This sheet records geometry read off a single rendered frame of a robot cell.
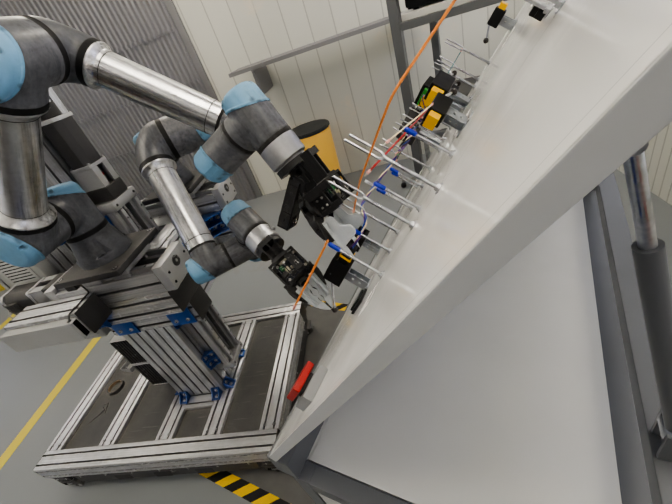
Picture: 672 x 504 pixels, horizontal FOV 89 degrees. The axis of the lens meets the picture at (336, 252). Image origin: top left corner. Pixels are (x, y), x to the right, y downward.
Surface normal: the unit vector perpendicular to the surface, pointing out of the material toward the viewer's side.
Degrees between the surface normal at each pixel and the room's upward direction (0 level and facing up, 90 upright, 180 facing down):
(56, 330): 90
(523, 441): 0
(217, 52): 90
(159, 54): 90
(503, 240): 90
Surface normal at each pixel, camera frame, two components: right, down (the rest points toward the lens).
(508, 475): -0.29, -0.78
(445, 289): -0.41, 0.62
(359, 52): -0.05, 0.59
